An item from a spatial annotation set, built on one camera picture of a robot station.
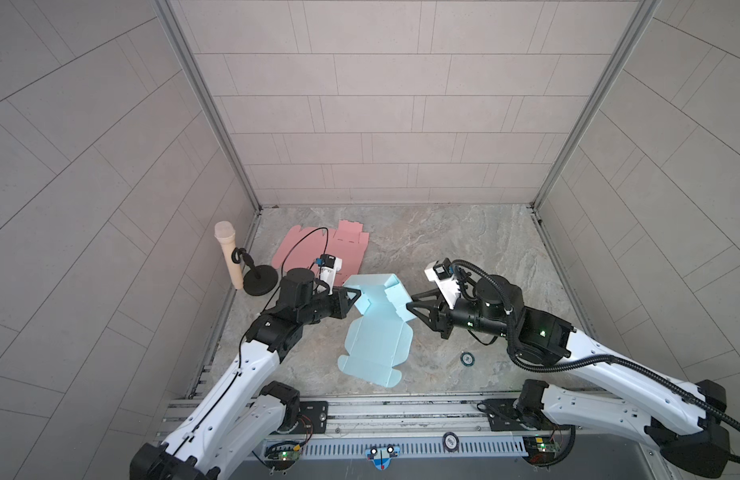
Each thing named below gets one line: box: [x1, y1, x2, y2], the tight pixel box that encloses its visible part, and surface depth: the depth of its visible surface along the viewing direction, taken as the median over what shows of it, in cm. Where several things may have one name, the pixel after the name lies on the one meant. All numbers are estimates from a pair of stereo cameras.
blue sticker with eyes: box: [365, 445, 401, 470], surface depth 66 cm
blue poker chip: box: [460, 352, 475, 367], surface depth 82 cm
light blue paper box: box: [338, 273, 416, 388], surface depth 67 cm
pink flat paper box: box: [271, 220, 370, 285], surface depth 107 cm
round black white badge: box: [442, 432, 460, 452], surface depth 69 cm
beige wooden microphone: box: [214, 220, 243, 290], surface depth 78 cm
